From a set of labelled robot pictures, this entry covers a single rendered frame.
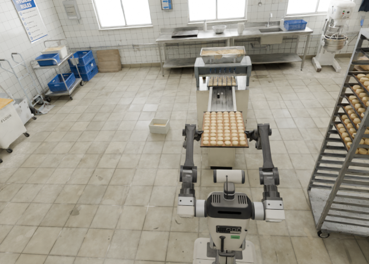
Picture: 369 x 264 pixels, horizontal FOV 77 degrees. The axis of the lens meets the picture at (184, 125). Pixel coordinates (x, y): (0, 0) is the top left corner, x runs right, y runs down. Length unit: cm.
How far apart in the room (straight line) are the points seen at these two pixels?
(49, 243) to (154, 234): 110
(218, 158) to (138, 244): 133
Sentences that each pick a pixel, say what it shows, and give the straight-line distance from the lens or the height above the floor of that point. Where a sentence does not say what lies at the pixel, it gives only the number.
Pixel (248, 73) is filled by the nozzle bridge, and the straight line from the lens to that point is 313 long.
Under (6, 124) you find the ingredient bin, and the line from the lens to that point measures 459.
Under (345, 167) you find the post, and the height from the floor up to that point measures 96.
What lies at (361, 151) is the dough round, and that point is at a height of 106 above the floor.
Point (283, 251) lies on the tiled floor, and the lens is 265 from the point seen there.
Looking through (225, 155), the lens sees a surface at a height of 29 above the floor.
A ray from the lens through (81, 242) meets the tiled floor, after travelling 291.
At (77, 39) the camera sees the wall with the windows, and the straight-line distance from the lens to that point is 722.
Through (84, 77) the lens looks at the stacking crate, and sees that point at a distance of 655.
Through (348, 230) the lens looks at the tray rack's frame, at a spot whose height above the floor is 15.
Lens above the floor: 229
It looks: 35 degrees down
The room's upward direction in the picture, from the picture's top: 6 degrees counter-clockwise
